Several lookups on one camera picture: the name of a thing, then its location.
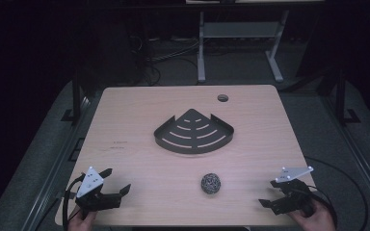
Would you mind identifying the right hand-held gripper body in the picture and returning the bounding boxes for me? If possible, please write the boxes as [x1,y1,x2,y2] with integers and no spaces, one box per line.
[270,166,318,218]

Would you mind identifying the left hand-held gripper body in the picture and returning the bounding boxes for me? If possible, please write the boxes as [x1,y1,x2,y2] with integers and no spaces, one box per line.
[73,166,123,221]

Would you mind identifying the steel wool ball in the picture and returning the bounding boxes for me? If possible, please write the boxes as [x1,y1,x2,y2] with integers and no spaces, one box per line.
[200,172,222,195]

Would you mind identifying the black metal corner shelf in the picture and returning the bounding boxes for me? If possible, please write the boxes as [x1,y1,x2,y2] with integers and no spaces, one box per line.
[153,108,235,155]

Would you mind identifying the person's right hand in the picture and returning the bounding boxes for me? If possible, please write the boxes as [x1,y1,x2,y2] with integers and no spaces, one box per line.
[288,201,337,231]

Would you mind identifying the person's left hand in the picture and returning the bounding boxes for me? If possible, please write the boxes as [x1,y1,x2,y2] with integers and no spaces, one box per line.
[66,209,99,231]

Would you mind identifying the grey metal stand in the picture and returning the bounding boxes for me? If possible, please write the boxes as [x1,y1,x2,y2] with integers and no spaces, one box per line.
[196,10,291,84]

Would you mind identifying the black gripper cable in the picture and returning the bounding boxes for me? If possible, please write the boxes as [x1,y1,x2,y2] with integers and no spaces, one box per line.
[303,155,370,231]
[61,174,87,231]

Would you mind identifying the aluminium floor rail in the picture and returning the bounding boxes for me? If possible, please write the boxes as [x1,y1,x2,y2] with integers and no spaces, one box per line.
[20,95,93,231]
[321,94,370,214]

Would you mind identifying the black upright post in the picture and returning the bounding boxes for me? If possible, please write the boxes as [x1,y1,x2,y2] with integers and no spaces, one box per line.
[332,68,361,127]
[61,65,85,123]

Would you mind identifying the bundle of floor cables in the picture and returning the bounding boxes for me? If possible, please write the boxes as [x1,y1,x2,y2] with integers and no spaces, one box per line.
[126,34,200,87]

